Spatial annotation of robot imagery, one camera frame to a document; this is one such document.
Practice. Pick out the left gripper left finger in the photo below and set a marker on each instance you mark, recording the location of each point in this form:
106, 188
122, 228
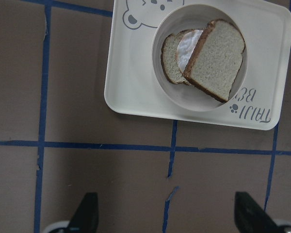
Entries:
85, 218

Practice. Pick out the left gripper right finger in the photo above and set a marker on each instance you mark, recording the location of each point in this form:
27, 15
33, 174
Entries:
249, 217

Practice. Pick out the white bread slice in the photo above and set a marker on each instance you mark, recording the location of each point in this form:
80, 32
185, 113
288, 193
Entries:
216, 59

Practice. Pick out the cream round plate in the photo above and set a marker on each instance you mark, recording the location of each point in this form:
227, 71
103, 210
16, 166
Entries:
192, 16

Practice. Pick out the bread slice under egg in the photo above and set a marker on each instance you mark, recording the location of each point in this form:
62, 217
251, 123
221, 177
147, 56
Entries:
168, 58

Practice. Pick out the cream bear tray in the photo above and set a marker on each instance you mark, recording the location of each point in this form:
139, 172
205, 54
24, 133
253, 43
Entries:
131, 86

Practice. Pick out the fried egg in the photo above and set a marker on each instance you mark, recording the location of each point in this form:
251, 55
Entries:
186, 47

